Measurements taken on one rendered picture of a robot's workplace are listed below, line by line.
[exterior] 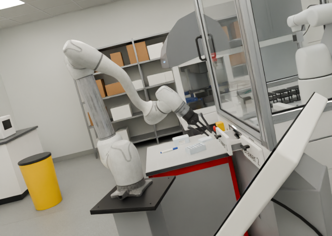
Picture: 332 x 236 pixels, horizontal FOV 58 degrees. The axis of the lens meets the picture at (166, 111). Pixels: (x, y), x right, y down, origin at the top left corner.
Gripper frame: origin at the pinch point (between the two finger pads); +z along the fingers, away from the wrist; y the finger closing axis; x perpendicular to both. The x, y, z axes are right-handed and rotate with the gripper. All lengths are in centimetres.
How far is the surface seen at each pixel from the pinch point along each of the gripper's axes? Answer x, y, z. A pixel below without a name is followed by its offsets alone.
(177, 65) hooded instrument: 80, 23, -38
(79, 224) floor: 122, -166, -3
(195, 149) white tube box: 24.3, -15.1, 6.7
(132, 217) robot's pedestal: -28, -58, -9
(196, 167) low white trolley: 11.0, -22.6, 11.8
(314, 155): -55, 25, 24
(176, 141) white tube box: 54, -24, 0
